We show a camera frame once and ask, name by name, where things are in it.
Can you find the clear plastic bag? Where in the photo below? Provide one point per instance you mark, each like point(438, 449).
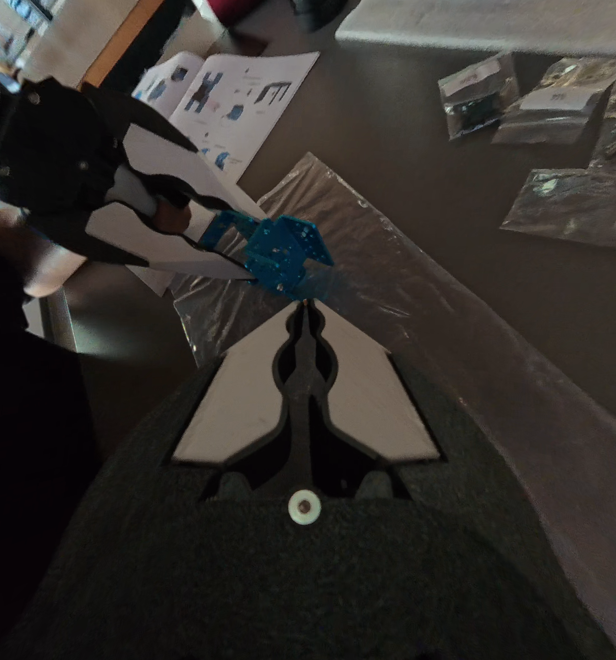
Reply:
point(442, 361)

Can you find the person's left forearm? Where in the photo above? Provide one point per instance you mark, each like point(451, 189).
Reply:
point(3, 242)

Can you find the person's left hand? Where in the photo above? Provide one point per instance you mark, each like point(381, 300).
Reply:
point(173, 216)

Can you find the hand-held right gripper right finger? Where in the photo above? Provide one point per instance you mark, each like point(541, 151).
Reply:
point(380, 407)

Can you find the open instruction manual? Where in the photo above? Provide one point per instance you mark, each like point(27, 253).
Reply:
point(256, 87)

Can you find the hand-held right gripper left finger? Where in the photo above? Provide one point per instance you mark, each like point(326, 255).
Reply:
point(225, 412)

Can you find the blue metal bracket assembly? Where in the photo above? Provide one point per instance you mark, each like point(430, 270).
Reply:
point(282, 247)

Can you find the group of small hardware bags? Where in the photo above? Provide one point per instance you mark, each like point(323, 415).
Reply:
point(560, 113)

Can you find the desk with wooden edge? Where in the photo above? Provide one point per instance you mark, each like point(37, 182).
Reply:
point(106, 36)

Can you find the dark red cylinder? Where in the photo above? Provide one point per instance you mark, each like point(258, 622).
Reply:
point(225, 9)

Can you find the white foam sheet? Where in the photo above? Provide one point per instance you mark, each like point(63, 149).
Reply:
point(493, 23)

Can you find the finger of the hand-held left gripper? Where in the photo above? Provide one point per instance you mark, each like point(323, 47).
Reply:
point(142, 242)
point(184, 170)

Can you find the black slotted cylinder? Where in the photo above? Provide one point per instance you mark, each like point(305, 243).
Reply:
point(323, 10)

